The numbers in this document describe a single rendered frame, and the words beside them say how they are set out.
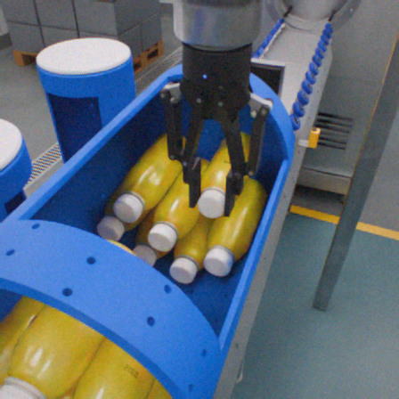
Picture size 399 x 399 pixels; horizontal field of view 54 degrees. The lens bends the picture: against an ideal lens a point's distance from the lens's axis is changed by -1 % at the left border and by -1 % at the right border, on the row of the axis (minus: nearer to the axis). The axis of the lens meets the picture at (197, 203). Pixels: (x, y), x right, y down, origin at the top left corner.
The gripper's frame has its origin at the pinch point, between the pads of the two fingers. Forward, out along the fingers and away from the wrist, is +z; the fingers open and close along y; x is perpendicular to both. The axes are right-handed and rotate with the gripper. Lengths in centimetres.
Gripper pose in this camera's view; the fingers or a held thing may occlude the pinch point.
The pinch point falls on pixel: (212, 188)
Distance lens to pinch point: 54.9
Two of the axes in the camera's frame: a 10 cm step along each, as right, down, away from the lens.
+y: -9.4, -2.3, 2.6
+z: 0.0, 7.5, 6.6
